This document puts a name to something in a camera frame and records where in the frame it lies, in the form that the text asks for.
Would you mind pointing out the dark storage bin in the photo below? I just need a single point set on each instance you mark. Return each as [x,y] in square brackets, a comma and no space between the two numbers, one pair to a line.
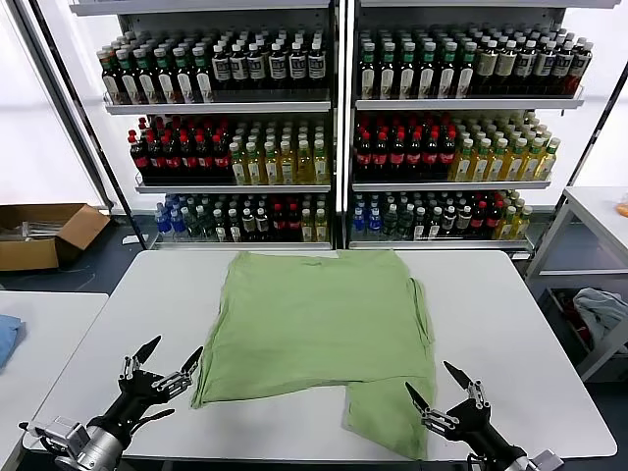
[559,319]

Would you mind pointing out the dark bottle pale label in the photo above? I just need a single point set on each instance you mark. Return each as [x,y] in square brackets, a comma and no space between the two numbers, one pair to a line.
[464,222]
[449,223]
[248,226]
[262,225]

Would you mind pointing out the grey packaged parts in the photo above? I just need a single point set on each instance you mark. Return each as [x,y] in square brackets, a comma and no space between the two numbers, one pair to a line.
[39,229]

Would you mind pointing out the orange object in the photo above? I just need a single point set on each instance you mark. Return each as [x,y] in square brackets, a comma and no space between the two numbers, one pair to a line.
[623,208]

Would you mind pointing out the dark tea bottle green cap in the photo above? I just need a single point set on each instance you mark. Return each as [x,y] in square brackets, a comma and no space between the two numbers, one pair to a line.
[447,73]
[111,81]
[368,73]
[203,78]
[387,73]
[166,79]
[185,78]
[427,73]
[147,79]
[407,73]
[129,81]
[465,73]

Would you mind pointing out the white paper scrap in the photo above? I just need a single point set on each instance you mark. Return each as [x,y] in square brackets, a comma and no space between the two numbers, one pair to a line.
[131,239]

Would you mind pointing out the blue water bottle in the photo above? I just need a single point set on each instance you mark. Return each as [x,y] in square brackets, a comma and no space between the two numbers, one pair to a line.
[360,225]
[176,226]
[162,225]
[375,225]

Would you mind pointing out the white metal shelf rack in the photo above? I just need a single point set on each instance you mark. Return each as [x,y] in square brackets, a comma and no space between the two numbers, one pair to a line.
[466,104]
[221,107]

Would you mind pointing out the open cardboard box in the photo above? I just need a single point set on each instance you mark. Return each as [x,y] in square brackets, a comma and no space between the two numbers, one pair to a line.
[29,255]

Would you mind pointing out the dark green soda bottle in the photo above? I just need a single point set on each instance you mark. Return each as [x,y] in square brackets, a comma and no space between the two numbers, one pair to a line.
[390,223]
[192,226]
[405,223]
[206,226]

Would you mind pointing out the red cloth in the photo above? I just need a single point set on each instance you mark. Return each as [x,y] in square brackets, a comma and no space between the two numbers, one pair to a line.
[583,333]

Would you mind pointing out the yellow drink bottle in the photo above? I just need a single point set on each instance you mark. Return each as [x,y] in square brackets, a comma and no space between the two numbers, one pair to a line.
[239,169]
[481,167]
[462,167]
[547,164]
[272,169]
[515,167]
[533,167]
[498,167]
[288,168]
[508,225]
[307,228]
[305,168]
[255,169]
[321,228]
[322,168]
[523,223]

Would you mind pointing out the grey blue cloth pile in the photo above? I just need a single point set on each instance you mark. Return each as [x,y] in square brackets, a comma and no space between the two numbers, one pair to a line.
[598,309]

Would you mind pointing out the green printed t-shirt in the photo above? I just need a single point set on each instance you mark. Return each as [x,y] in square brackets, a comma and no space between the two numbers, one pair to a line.
[314,319]

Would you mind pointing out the blue folded cloth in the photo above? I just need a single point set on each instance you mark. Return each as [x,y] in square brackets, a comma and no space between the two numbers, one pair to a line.
[10,338]

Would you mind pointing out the dark bottle white cap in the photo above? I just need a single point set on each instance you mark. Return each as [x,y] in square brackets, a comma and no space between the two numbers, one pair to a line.
[435,225]
[235,228]
[420,225]
[221,228]

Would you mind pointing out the white side table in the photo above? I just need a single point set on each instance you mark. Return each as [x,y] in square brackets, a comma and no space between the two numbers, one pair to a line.
[49,333]

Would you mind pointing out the red cap cola bottle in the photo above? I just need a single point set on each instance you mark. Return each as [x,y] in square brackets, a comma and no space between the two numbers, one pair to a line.
[293,225]
[398,159]
[431,159]
[172,161]
[381,159]
[447,159]
[156,161]
[493,220]
[189,161]
[480,221]
[415,159]
[222,161]
[279,225]
[140,159]
[205,161]
[364,159]

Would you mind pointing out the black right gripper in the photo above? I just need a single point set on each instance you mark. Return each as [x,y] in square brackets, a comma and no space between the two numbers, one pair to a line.
[471,424]

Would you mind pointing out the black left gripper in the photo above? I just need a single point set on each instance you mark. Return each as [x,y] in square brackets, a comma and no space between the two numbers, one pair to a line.
[137,397]

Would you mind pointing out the dark bottle beige label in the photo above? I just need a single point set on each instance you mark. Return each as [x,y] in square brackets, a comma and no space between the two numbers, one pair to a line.
[507,65]
[487,66]

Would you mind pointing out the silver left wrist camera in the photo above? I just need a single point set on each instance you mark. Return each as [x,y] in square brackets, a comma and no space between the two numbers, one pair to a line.
[64,434]

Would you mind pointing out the black slanted frame pole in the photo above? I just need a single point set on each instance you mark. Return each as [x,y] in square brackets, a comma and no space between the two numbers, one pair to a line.
[93,137]
[599,122]

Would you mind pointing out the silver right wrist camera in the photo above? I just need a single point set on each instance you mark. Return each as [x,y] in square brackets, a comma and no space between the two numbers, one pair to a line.
[547,461]

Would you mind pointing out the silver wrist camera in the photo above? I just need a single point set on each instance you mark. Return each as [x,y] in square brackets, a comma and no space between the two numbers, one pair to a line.
[547,461]
[64,434]

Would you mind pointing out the white metal frame table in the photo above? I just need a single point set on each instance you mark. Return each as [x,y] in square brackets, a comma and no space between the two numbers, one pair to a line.
[589,196]

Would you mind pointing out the dark bottle white blue label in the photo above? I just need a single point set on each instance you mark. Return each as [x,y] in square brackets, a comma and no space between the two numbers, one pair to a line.
[277,68]
[545,65]
[298,67]
[239,68]
[526,65]
[317,67]
[256,68]
[222,68]
[580,66]
[563,66]

